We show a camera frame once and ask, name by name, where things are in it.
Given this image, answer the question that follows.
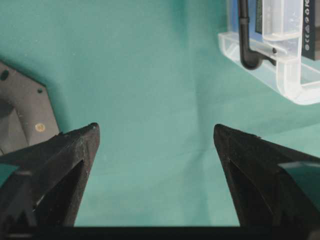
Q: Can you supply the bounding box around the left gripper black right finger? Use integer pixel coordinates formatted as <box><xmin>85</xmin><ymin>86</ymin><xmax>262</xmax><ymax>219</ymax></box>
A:
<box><xmin>214</xmin><ymin>124</ymin><xmax>320</xmax><ymax>233</ymax></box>

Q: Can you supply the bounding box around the black case handle left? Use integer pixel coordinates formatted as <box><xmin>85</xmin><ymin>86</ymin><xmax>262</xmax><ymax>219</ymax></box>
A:
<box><xmin>237</xmin><ymin>0</ymin><xmax>277</xmax><ymax>71</ymax></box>

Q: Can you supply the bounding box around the green table cloth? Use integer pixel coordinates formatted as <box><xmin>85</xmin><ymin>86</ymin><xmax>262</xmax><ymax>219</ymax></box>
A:
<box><xmin>0</xmin><ymin>0</ymin><xmax>320</xmax><ymax>227</ymax></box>

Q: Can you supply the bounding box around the black RealSense box left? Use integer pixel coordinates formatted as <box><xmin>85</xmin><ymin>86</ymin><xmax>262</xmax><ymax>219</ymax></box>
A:
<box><xmin>301</xmin><ymin>0</ymin><xmax>320</xmax><ymax>61</ymax></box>

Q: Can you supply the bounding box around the clear plastic storage case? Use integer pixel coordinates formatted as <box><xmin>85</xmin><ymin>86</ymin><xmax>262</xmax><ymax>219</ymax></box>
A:
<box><xmin>218</xmin><ymin>0</ymin><xmax>320</xmax><ymax>105</ymax></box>

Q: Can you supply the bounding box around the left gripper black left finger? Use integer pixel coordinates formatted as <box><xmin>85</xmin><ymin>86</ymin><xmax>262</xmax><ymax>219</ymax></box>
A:
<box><xmin>0</xmin><ymin>123</ymin><xmax>100</xmax><ymax>233</ymax></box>

